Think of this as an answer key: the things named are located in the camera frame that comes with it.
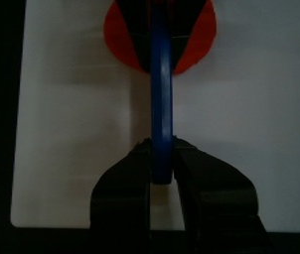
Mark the white cutting board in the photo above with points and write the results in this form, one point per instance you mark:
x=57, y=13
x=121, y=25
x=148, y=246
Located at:
x=255, y=132

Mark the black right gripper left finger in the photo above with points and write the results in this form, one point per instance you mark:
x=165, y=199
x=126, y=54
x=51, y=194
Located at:
x=120, y=198

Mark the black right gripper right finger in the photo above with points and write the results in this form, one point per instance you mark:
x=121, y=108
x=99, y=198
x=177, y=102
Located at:
x=219, y=198

